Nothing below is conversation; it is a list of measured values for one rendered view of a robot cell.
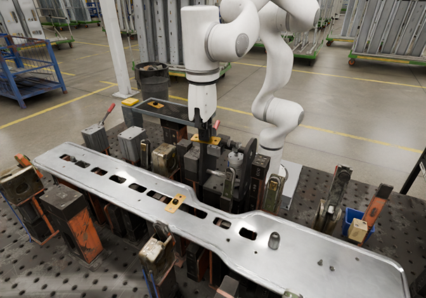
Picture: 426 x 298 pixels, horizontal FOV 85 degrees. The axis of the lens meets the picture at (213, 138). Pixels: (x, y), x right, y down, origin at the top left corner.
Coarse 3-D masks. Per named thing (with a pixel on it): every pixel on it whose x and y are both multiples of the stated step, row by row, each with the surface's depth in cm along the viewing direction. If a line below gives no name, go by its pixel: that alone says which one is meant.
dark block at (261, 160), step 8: (256, 160) 82; (264, 160) 81; (256, 168) 80; (264, 168) 79; (256, 176) 82; (264, 176) 81; (256, 184) 84; (264, 184) 89; (256, 192) 86; (248, 200) 90; (256, 200) 88; (248, 208) 92; (256, 208) 90; (248, 232) 99
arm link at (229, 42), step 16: (224, 0) 58; (240, 0) 54; (256, 0) 59; (224, 16) 61; (240, 16) 48; (256, 16) 50; (224, 32) 47; (240, 32) 47; (256, 32) 51; (208, 48) 49; (224, 48) 47; (240, 48) 48
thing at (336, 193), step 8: (344, 168) 64; (352, 168) 63; (336, 176) 64; (344, 176) 61; (336, 184) 66; (344, 184) 64; (328, 192) 69; (336, 192) 67; (344, 192) 65; (328, 200) 68; (336, 200) 68; (336, 208) 68
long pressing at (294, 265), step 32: (32, 160) 101; (64, 160) 101; (96, 160) 101; (96, 192) 85; (128, 192) 85; (160, 192) 85; (192, 192) 84; (192, 224) 73; (256, 224) 73; (288, 224) 73; (224, 256) 65; (256, 256) 64; (288, 256) 64; (320, 256) 64; (352, 256) 64; (384, 256) 64; (320, 288) 57; (352, 288) 57; (384, 288) 57
